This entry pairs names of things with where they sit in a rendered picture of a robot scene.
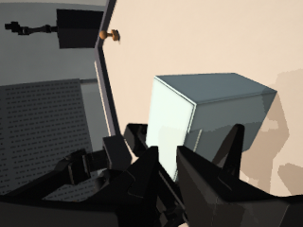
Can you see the brown rubber stamp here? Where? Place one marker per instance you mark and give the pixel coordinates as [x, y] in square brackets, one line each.
[114, 34]

